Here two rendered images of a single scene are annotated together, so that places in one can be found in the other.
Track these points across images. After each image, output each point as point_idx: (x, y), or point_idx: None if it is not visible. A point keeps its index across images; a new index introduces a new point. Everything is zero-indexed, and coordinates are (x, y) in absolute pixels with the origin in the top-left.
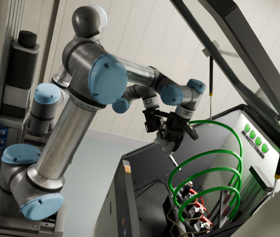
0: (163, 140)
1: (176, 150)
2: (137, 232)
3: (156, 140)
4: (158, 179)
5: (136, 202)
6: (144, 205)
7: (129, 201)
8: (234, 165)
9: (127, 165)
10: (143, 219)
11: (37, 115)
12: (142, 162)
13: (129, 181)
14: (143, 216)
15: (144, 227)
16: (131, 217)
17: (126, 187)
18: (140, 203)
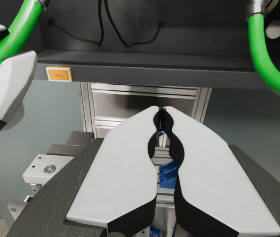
0: (10, 113)
1: (263, 169)
2: (247, 79)
3: (8, 122)
4: (99, 2)
5: (116, 26)
6: (119, 6)
7: (166, 82)
8: None
9: (42, 70)
10: (161, 18)
11: None
12: (2, 19)
13: (101, 74)
14: (150, 14)
15: (181, 19)
16: (209, 84)
17: (123, 83)
18: (116, 16)
